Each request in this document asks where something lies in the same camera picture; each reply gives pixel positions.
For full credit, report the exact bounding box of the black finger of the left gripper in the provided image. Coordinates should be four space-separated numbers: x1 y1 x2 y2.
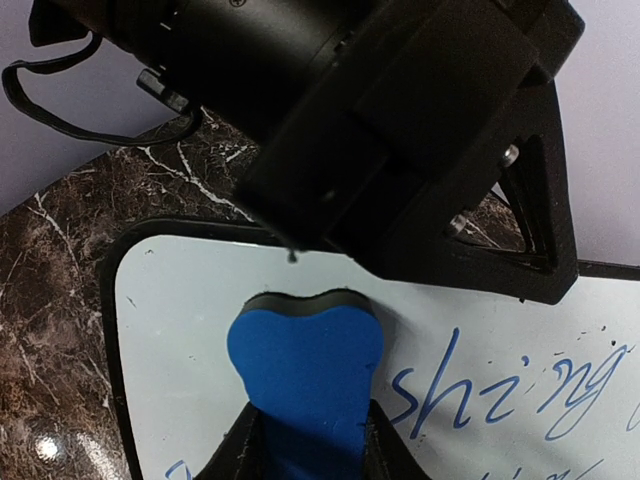
359 83 578 305

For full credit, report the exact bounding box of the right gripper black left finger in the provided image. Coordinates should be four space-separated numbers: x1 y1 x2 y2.
194 403 266 480

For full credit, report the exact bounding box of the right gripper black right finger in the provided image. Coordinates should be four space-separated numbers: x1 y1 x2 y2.
363 400 431 480

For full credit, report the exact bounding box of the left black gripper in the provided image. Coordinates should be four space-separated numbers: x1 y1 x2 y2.
29 1 585 258

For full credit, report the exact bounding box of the white whiteboard with black frame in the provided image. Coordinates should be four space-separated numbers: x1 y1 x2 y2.
100 219 639 479

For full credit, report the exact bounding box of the blue whiteboard eraser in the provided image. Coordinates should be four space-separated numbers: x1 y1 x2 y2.
227 289 384 479

